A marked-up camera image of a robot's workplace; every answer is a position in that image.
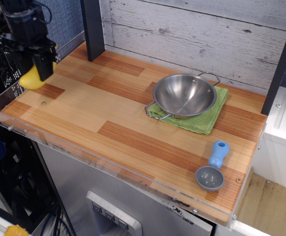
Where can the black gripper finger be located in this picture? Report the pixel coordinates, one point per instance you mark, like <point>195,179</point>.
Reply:
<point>45,61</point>

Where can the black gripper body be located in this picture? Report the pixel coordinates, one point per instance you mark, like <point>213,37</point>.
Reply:
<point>28,27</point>

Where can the yellow toy banana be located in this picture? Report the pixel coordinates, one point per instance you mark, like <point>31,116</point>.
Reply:
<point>29,76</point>

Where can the black perforated crate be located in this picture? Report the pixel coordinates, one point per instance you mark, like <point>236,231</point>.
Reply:
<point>3,66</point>

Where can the silver dispenser panel with buttons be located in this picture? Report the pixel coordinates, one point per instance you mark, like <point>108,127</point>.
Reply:
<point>109,219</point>

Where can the clear acrylic table guard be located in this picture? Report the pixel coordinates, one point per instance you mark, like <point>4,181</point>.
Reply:
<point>90,122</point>

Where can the green folded cloth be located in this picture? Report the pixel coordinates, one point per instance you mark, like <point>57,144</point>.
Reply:
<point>203,123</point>

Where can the blue grey measuring scoop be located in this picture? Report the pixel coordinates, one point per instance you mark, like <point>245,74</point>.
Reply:
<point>210,178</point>

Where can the white ribbed side unit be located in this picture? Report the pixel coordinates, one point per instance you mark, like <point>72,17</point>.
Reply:
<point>269,160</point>

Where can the dark left upright post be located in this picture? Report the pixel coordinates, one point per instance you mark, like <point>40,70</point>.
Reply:
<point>93,28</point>

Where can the dark upright post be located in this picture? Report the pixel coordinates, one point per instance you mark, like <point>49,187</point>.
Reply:
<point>275,84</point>
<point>93,28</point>

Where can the stainless steel bowl with handles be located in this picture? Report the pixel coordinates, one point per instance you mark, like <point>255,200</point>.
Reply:
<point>185,95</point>

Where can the dark right upright post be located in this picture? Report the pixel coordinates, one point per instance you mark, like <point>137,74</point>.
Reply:
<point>275,84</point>

